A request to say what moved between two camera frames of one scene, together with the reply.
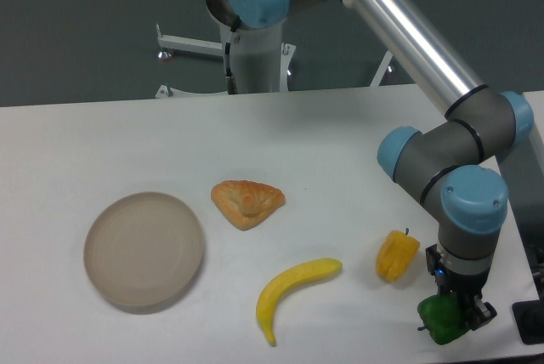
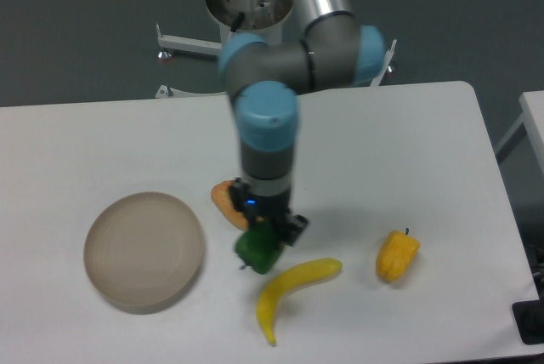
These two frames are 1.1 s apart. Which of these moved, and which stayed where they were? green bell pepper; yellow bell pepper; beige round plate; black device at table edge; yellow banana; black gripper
Moved: green bell pepper; black gripper
Stayed: beige round plate; yellow banana; yellow bell pepper; black device at table edge
